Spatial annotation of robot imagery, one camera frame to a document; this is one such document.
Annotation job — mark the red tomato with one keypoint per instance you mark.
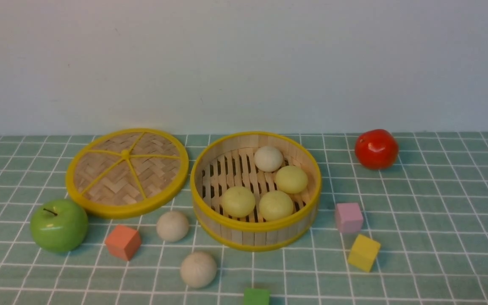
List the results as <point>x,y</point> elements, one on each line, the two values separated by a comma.
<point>376,149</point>

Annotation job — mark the pink cube block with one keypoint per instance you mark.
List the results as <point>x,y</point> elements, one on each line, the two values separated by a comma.
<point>348,217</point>

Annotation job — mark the yellow bun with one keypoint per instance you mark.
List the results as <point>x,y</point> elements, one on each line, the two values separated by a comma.
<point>238,202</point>
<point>291,179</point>
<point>275,205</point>

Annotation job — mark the yellow cube block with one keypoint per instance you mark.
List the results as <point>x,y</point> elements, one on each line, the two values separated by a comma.
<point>363,253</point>

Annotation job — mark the white bun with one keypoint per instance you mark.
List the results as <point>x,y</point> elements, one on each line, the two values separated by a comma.
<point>172,226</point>
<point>268,159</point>
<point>198,269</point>

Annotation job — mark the green apple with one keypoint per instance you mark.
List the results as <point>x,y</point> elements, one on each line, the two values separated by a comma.
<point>59,225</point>

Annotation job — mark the bamboo steamer tray yellow rim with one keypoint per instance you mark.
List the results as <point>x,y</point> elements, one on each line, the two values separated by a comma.
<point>228,162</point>

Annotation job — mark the orange cube block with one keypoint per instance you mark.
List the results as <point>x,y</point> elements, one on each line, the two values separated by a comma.
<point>123,242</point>

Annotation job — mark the green cube block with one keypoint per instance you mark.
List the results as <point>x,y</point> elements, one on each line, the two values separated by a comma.
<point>254,296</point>

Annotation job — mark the woven bamboo steamer lid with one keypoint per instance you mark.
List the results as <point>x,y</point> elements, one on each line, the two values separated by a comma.
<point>128,173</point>

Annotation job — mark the green checkered tablecloth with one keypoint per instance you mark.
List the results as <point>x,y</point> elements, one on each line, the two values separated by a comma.
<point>429,212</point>

